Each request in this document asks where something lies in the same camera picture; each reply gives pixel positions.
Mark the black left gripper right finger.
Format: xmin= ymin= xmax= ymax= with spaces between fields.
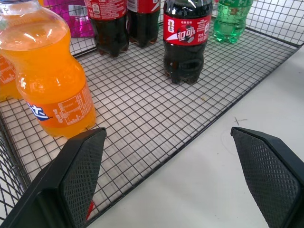
xmin=230 ymin=126 xmax=304 ymax=228

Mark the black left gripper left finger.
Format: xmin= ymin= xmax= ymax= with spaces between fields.
xmin=0 ymin=127 xmax=107 ymax=228

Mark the orange soda bottle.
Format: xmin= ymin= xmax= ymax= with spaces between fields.
xmin=0 ymin=54 xmax=23 ymax=102
xmin=0 ymin=0 xmax=97 ymax=139

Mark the cola bottle red label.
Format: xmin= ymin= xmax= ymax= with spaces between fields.
xmin=162 ymin=0 xmax=213 ymax=85
xmin=127 ymin=0 xmax=161 ymax=48
xmin=84 ymin=0 xmax=130 ymax=58

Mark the green soda bottle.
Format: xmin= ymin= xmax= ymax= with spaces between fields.
xmin=213 ymin=0 xmax=254 ymax=44

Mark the magenta snack bag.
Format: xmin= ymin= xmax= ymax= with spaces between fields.
xmin=38 ymin=0 xmax=95 ymax=38

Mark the black wire mesh tray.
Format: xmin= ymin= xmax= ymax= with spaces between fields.
xmin=0 ymin=0 xmax=304 ymax=228

